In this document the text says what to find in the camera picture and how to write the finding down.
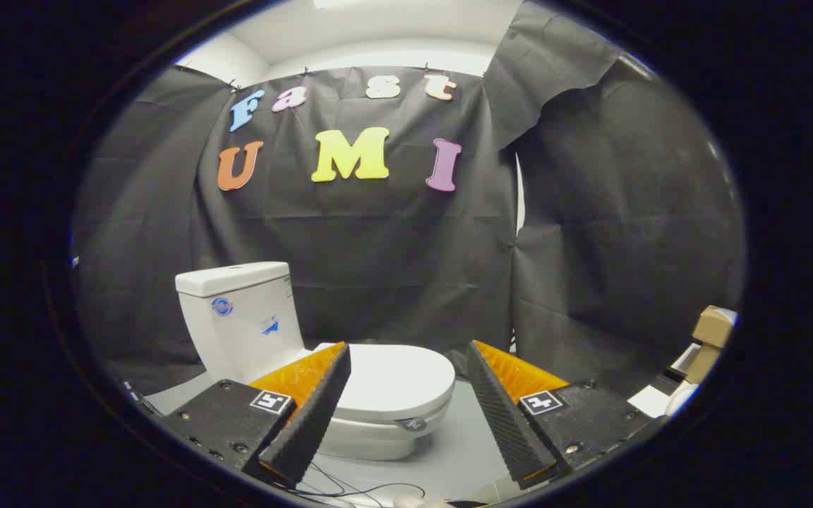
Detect white toilet lid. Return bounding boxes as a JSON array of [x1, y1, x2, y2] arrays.
[[313, 343, 457, 423]]

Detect brown cardboard box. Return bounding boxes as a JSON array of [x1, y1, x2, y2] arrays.
[[692, 306, 736, 349], [685, 345, 722, 385]]

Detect white toilet tank cover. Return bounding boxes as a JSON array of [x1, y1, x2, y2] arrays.
[[175, 262, 291, 297]]

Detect black backdrop cloth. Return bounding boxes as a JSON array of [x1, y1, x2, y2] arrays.
[[71, 0, 745, 397]]

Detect flat white box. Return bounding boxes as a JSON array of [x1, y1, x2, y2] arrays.
[[627, 385, 673, 419]]

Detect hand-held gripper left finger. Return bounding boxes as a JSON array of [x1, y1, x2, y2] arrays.
[[159, 342, 352, 489]]

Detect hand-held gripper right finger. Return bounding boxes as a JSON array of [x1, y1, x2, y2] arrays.
[[464, 340, 661, 490]]

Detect white toilet seat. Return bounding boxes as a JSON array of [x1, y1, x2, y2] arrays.
[[331, 395, 453, 440]]

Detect white toilet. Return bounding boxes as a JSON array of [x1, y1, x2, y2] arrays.
[[175, 262, 457, 461]]

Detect thin black cable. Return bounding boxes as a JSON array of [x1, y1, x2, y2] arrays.
[[299, 460, 427, 508]]

